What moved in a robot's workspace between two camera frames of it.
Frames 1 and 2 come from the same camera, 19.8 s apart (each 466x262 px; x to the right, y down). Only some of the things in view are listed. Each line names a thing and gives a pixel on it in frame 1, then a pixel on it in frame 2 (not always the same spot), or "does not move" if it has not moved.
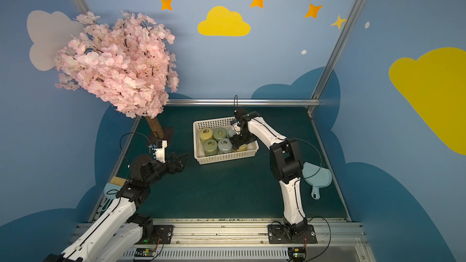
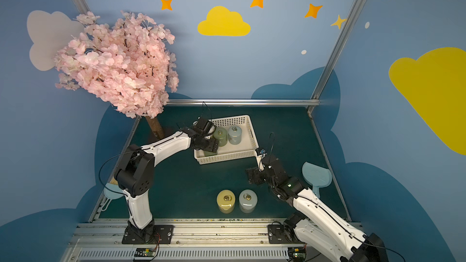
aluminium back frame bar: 280,102 does not move
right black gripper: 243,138 → 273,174
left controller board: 145,253 does not move
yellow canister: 242,148 → 226,199
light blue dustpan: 316,176 does not move
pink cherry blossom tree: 127,63 does not move
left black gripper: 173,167 → 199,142
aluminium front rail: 335,242 does not move
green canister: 219,133 does not move
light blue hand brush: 111,189 does not move
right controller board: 297,254 does not move
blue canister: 224,146 → 247,201
